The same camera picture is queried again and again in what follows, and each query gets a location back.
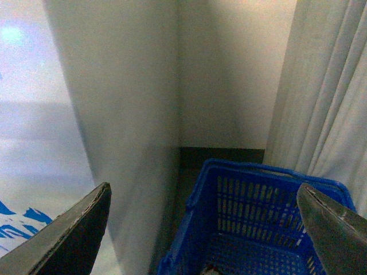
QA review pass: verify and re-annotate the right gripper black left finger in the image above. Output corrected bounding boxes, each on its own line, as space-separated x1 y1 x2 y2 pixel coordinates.
1 183 111 274

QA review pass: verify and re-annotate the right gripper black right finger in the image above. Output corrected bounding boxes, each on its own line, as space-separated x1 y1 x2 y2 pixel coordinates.
296 183 366 274

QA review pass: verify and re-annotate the blue plastic shopping basket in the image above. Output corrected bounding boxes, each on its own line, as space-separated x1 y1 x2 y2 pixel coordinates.
158 159 354 274

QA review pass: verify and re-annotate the white curtain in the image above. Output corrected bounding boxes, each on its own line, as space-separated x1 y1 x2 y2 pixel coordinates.
264 1 366 217

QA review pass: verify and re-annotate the white chest freezer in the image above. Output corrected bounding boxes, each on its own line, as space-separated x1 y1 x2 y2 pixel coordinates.
1 1 178 274

